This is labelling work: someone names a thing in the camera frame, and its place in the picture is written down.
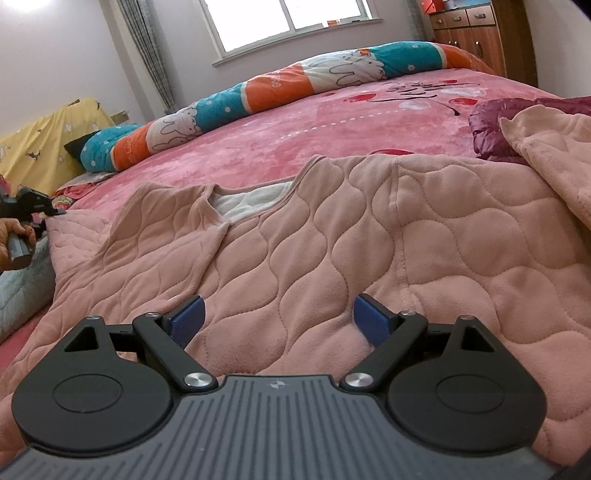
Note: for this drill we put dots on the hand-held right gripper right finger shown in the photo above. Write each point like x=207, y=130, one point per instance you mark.
x=371, y=321

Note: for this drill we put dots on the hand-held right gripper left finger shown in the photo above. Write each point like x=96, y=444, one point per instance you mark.
x=187, y=321

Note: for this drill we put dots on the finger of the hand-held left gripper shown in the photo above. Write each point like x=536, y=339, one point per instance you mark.
x=55, y=211

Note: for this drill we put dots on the pink quilted fleece-lined garment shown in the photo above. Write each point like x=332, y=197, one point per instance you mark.
x=323, y=240

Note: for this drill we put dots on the person's left hand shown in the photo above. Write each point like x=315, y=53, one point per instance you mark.
x=11, y=226

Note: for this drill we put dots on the pink floral pillowcase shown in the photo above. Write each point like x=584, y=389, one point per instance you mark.
x=74, y=196

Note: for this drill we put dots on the yellow printed cloth cover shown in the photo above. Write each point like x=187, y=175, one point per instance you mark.
x=46, y=138

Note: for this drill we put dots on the black cushion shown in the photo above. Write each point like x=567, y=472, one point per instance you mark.
x=78, y=145

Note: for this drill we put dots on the light blue quilted jacket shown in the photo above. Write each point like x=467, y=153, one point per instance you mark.
x=23, y=300

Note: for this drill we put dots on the cardboard box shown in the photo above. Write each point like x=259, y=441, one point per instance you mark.
x=120, y=117

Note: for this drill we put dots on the grey patterned curtain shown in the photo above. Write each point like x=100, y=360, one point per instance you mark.
x=147, y=50

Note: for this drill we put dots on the pink plush bed sheet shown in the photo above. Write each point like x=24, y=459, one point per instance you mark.
x=277, y=152

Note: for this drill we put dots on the maroon puffer jacket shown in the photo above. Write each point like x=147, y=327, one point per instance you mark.
x=489, y=124

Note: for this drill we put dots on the long colourful rabbit bolster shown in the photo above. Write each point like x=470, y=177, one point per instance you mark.
x=277, y=87

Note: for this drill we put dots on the plain light pink fleece cloth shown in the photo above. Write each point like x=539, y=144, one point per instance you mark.
x=554, y=147

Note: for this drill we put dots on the window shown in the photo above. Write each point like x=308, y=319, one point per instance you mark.
x=258, y=23

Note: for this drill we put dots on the wooden dresser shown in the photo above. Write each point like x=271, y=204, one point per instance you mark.
x=480, y=41

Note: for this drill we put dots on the red box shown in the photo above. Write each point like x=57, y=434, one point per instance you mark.
x=429, y=5

